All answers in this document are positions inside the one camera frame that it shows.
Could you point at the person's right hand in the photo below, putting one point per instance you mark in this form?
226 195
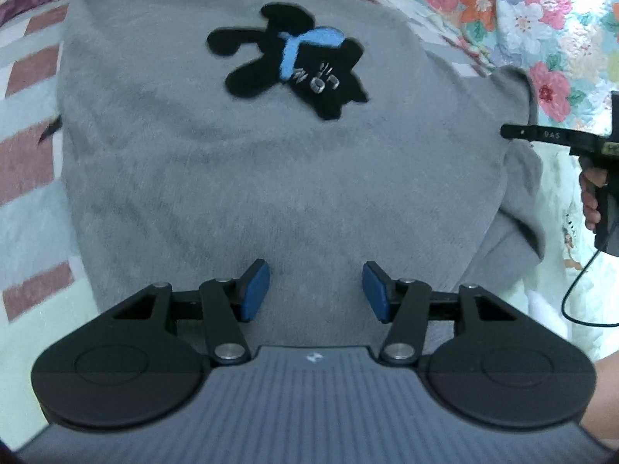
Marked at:
590 203

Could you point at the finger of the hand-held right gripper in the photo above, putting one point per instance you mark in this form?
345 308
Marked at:
541 134

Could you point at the grey sweater with black cat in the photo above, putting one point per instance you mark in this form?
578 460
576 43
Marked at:
242 179

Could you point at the white cartoon-print sheet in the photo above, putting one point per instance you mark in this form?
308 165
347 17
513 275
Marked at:
556 251

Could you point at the person's right forearm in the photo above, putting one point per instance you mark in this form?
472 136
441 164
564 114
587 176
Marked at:
607 396

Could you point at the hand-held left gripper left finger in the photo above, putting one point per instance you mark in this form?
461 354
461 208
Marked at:
255 295

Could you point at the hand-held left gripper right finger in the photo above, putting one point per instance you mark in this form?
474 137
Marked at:
376 295

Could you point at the floral quilt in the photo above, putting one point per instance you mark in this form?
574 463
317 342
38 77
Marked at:
532 9

